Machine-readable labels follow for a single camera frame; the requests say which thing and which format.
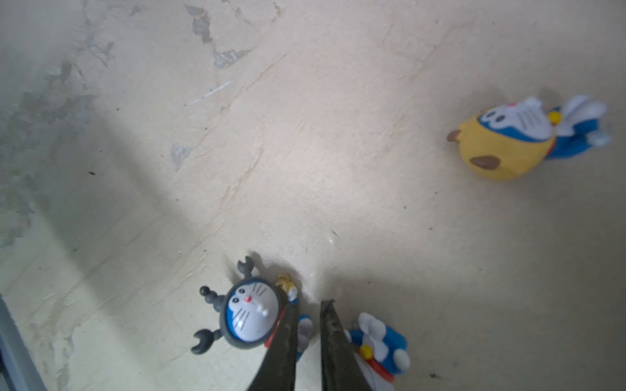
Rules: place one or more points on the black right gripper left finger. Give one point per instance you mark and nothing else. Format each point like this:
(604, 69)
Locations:
(278, 369)

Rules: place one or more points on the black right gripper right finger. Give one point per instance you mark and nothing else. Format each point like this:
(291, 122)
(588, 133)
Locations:
(339, 368)

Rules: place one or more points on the small white purple figure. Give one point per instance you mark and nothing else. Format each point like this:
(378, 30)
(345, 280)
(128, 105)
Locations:
(380, 351)

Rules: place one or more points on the grey purple Kuromi figure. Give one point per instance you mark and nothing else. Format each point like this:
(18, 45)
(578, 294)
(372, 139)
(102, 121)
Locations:
(251, 311)

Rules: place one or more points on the yellow Doraemon figure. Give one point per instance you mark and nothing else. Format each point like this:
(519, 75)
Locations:
(507, 141)

